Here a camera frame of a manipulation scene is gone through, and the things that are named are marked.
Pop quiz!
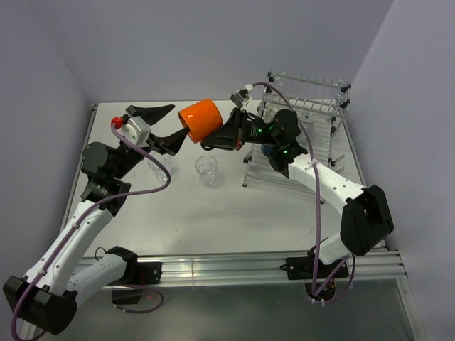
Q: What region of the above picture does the purple cable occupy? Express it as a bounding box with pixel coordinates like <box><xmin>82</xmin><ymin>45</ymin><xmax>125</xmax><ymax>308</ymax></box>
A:
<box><xmin>10</xmin><ymin>124</ymin><xmax>172</xmax><ymax>338</ymax></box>
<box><xmin>250</xmin><ymin>81</ymin><xmax>356</xmax><ymax>303</ymax></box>

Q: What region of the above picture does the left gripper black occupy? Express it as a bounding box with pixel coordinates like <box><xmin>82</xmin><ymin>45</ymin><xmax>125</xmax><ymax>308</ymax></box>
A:
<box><xmin>112</xmin><ymin>104</ymin><xmax>192</xmax><ymax>180</ymax></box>

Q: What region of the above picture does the orange plastic mug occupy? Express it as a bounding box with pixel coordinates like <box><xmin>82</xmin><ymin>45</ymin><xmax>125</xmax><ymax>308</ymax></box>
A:
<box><xmin>178</xmin><ymin>99</ymin><xmax>223</xmax><ymax>144</ymax></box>

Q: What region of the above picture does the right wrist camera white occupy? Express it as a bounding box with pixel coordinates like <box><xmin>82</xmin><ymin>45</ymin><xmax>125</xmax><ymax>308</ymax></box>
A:
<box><xmin>230</xmin><ymin>84</ymin><xmax>253</xmax><ymax>110</ymax></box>

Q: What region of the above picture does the clear glass right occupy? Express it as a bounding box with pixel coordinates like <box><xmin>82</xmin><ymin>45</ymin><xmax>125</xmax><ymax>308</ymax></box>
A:
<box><xmin>195</xmin><ymin>155</ymin><xmax>218</xmax><ymax>186</ymax></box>

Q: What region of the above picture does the clear glass left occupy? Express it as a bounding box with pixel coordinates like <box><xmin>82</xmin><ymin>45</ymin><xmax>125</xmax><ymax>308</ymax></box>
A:
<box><xmin>148</xmin><ymin>154</ymin><xmax>172</xmax><ymax>183</ymax></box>

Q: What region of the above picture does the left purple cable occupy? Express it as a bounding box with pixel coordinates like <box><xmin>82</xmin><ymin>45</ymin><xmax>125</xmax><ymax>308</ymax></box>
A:
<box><xmin>10</xmin><ymin>124</ymin><xmax>172</xmax><ymax>338</ymax></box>

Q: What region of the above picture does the aluminium mounting rail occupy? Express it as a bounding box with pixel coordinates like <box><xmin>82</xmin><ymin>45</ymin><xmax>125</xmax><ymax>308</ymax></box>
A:
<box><xmin>33</xmin><ymin>248</ymin><xmax>410</xmax><ymax>292</ymax></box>

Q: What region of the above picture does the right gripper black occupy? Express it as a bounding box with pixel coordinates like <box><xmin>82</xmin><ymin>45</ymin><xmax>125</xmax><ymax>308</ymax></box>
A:
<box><xmin>203</xmin><ymin>107</ymin><xmax>280</xmax><ymax>151</ymax></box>

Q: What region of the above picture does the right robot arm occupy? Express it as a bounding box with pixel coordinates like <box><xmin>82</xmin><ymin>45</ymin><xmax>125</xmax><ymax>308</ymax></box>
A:
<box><xmin>201</xmin><ymin>109</ymin><xmax>394</xmax><ymax>277</ymax></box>

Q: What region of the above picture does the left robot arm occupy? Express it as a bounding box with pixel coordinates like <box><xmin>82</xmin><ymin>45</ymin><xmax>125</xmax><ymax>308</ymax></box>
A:
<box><xmin>3</xmin><ymin>104</ymin><xmax>189</xmax><ymax>340</ymax></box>

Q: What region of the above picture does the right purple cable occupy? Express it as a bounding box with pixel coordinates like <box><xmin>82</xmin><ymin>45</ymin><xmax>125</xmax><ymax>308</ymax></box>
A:
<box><xmin>250</xmin><ymin>81</ymin><xmax>356</xmax><ymax>303</ymax></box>

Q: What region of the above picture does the metal wire dish rack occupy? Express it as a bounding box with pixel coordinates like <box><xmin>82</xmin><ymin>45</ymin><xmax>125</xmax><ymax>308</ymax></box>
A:
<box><xmin>242</xmin><ymin>71</ymin><xmax>351</xmax><ymax>197</ymax></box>

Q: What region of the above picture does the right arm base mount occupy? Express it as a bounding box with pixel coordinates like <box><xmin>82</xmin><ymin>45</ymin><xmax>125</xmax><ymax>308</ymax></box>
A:
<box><xmin>279</xmin><ymin>247</ymin><xmax>349</xmax><ymax>301</ymax></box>

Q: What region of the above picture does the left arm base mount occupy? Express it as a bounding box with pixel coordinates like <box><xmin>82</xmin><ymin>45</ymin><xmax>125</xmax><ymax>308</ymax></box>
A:
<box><xmin>109</xmin><ymin>261</ymin><xmax>164</xmax><ymax>314</ymax></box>

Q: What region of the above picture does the dark blue cup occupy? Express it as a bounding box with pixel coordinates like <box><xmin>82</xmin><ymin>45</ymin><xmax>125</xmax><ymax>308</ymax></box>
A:
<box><xmin>261</xmin><ymin>144</ymin><xmax>274</xmax><ymax>156</ymax></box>

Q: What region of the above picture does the clear glass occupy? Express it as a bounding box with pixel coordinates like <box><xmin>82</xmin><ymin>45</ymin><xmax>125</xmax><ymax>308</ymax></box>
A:
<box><xmin>148</xmin><ymin>154</ymin><xmax>172</xmax><ymax>183</ymax></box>
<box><xmin>195</xmin><ymin>155</ymin><xmax>218</xmax><ymax>186</ymax></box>

